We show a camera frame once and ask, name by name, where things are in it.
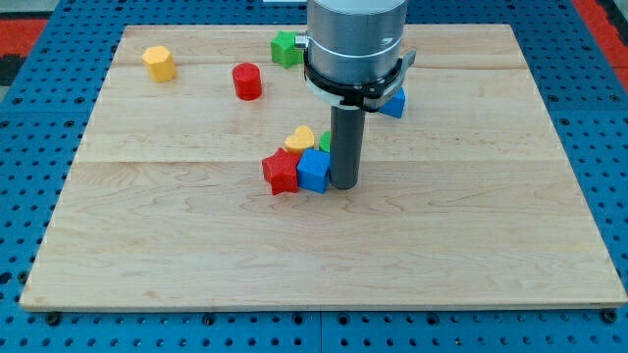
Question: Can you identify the blue triangle block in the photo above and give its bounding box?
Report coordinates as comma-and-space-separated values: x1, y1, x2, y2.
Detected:
379, 88, 406, 119

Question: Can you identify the yellow heart block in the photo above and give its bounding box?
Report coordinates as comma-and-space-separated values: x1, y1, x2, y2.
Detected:
285, 126, 315, 155

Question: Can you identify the red cylinder block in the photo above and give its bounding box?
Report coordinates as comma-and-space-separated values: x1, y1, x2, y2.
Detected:
232, 63, 262, 101

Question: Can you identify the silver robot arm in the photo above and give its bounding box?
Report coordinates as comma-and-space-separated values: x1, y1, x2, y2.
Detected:
295, 0, 416, 113

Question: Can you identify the blue cube block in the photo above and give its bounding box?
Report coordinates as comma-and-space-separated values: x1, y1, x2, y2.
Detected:
296, 149, 330, 193

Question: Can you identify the red star block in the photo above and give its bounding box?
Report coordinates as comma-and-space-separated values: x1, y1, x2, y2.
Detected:
261, 148, 300, 195

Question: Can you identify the wooden board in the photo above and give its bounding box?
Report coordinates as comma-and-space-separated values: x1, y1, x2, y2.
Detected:
20, 25, 627, 312

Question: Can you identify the green star block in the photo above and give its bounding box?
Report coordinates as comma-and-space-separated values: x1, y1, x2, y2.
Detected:
270, 30, 303, 69

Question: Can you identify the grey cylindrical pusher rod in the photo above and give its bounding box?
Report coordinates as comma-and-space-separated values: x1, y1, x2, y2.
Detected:
330, 107, 365, 189

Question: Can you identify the green round block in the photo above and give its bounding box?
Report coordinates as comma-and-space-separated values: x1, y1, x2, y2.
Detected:
318, 130, 331, 153

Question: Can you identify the yellow hexagon block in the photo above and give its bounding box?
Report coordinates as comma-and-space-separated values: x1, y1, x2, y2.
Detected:
141, 46, 177, 82

